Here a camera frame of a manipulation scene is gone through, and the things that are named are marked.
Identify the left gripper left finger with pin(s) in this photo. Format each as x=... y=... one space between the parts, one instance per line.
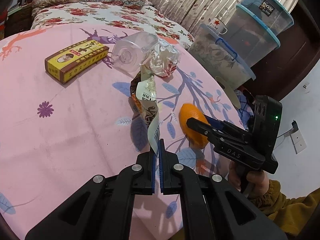
x=102 y=208

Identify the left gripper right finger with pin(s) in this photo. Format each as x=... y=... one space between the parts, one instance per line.
x=211 y=208

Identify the brown foil snack wrapper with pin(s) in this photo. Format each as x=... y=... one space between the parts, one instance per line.
x=143 y=93

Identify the person's right hand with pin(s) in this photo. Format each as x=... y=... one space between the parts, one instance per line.
x=259 y=180

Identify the orange fruit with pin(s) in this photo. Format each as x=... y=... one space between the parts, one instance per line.
x=189 y=118

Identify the mustard yellow sleeve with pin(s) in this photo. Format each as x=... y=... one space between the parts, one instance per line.
x=291 y=215

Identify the pink leaf-pattern blanket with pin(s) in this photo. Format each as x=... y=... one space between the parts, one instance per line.
x=55 y=138

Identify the lower clear storage bin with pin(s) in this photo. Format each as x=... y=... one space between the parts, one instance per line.
x=219 y=59

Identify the clear storage bin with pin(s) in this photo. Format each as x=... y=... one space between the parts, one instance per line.
x=249 y=36
x=219 y=59
x=272 y=13

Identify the middle clear storage bin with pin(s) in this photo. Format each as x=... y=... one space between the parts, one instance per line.
x=249 y=36

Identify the white enamel mug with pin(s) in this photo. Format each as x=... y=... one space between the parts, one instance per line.
x=218 y=26

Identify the top clear storage bin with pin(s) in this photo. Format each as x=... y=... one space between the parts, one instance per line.
x=272 y=13

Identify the yellow medicine box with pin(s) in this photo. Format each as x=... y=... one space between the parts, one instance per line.
x=72 y=60

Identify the clear plastic bottle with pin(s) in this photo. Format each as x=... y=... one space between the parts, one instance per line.
x=129 y=52

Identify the floral bed sheet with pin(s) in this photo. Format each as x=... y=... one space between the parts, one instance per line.
x=147 y=19

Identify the white wall power socket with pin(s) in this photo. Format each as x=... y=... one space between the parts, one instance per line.
x=297 y=138

